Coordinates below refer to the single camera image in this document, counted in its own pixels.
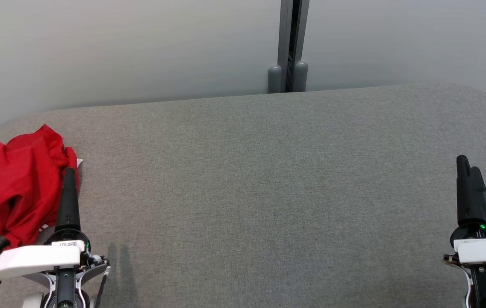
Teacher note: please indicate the grey partition post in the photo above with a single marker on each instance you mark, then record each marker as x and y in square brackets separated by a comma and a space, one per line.
[285, 42]

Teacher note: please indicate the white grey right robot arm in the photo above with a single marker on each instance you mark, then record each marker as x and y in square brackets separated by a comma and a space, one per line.
[482, 286]

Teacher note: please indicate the red Bulls jersey white sleeves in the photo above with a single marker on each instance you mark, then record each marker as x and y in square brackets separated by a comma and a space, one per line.
[12, 184]

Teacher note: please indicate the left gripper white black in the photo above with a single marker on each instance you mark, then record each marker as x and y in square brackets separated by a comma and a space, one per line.
[33, 259]

